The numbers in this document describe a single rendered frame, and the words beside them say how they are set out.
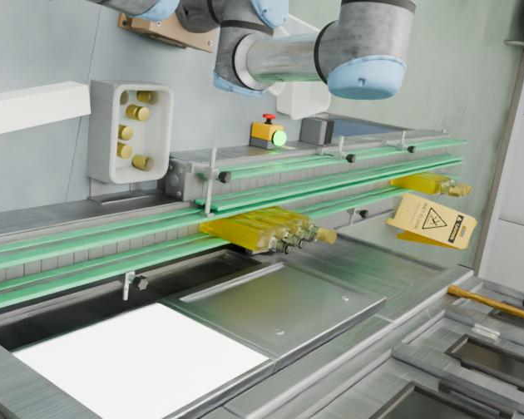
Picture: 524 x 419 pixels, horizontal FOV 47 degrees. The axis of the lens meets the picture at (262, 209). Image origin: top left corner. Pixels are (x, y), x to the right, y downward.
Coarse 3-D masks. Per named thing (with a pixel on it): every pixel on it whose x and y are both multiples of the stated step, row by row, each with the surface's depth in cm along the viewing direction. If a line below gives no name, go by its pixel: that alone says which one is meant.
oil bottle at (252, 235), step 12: (204, 228) 156; (216, 228) 154; (228, 228) 151; (240, 228) 149; (252, 228) 147; (264, 228) 148; (228, 240) 152; (240, 240) 149; (252, 240) 147; (264, 240) 145
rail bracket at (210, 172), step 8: (192, 168) 145; (200, 168) 144; (208, 168) 142; (216, 168) 142; (208, 176) 142; (216, 176) 141; (224, 176) 139; (208, 184) 143; (208, 192) 144; (208, 200) 144; (208, 208) 145; (208, 216) 144
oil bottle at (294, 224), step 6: (258, 210) 161; (264, 210) 162; (270, 210) 162; (264, 216) 158; (270, 216) 158; (276, 216) 158; (282, 216) 158; (288, 216) 159; (282, 222) 155; (288, 222) 155; (294, 222) 155; (300, 222) 157; (294, 228) 154
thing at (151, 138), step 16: (160, 96) 144; (112, 112) 131; (160, 112) 145; (112, 128) 132; (144, 128) 148; (160, 128) 145; (112, 144) 132; (128, 144) 145; (144, 144) 149; (160, 144) 146; (112, 160) 133; (128, 160) 146; (160, 160) 147; (112, 176) 134; (128, 176) 140; (144, 176) 142; (160, 176) 146
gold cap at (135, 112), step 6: (126, 108) 141; (132, 108) 141; (138, 108) 140; (144, 108) 140; (126, 114) 142; (132, 114) 140; (138, 114) 139; (144, 114) 141; (138, 120) 141; (144, 120) 141
